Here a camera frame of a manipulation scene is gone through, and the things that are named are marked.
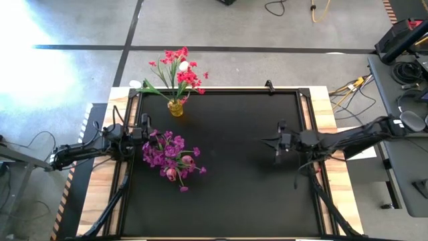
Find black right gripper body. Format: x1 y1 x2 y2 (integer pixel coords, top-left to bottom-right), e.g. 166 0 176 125
279 129 320 155

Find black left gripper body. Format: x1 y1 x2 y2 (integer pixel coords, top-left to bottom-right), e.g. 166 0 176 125
131 125 152 149

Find purple artificial flower bunch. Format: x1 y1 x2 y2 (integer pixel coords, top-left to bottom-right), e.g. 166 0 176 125
156 146 208 193
142 129 188 168

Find white artificial tulip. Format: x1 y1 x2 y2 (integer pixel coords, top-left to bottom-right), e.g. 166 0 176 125
173 60 190 101
129 78 175 103

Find yellow glass vase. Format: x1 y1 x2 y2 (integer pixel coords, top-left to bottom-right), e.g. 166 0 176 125
167 99 185 117

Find black table mat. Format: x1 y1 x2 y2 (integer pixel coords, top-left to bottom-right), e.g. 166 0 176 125
125 92 318 237

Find white paper sheet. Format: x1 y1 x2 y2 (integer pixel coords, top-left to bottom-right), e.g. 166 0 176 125
336 125 378 161

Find black board with striped edge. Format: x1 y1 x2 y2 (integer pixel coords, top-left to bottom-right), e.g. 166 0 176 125
49 102 108 241

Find gray desk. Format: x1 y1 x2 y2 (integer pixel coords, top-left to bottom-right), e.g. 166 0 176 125
367 53 428 138

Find gray headphones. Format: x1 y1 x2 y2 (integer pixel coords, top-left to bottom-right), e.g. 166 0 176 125
397 89 428 133

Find gray metal stand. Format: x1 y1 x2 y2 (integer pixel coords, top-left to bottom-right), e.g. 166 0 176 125
0 133 56 241

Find black monitor on stand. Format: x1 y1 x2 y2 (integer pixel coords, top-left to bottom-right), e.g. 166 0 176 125
374 18 428 66

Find black diagonal frame strut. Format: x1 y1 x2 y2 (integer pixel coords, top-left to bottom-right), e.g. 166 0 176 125
309 177 364 239
82 173 130 239

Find black floor cable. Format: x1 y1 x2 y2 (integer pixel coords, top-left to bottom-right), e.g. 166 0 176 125
334 87 378 121
263 0 288 17

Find yellow floor cable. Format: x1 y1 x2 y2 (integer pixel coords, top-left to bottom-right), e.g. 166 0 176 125
329 76 374 111
310 0 332 23

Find coiled black cable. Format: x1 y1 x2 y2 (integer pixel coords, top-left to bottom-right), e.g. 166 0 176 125
391 61 424 86

